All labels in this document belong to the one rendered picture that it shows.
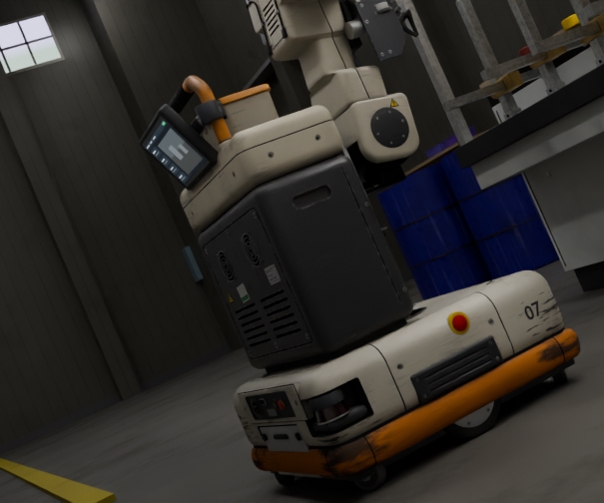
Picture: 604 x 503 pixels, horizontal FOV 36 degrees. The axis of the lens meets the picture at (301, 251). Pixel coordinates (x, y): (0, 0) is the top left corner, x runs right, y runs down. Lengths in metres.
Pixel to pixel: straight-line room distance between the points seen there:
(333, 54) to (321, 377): 0.86
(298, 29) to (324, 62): 0.10
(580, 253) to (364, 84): 1.55
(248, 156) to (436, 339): 0.57
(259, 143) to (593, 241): 1.84
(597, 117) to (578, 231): 0.68
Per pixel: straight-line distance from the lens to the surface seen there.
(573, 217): 3.61
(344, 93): 2.33
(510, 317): 2.15
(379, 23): 2.41
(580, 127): 3.12
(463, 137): 3.58
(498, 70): 2.99
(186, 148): 2.17
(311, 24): 2.39
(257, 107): 2.22
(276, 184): 2.00
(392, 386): 1.99
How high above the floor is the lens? 0.44
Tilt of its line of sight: 2 degrees up
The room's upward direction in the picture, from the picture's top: 24 degrees counter-clockwise
